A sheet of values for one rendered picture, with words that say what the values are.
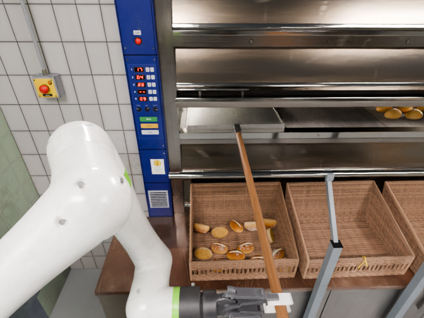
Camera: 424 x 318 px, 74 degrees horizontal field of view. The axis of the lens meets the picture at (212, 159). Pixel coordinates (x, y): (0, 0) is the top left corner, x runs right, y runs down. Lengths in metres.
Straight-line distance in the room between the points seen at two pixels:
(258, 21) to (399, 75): 0.76
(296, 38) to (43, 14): 1.11
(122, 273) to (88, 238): 1.23
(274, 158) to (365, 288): 0.82
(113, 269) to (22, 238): 1.24
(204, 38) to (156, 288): 1.04
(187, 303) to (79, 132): 0.49
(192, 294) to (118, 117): 1.05
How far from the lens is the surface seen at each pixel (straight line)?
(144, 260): 0.82
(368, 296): 1.87
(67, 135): 0.57
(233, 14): 1.37
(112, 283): 1.66
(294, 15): 1.42
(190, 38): 1.39
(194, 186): 1.71
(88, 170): 0.45
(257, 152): 1.66
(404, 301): 1.90
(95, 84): 1.54
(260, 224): 1.00
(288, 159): 1.71
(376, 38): 1.60
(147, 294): 0.81
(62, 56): 1.55
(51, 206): 0.46
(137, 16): 1.37
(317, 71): 1.52
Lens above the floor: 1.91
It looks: 34 degrees down
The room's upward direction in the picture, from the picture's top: straight up
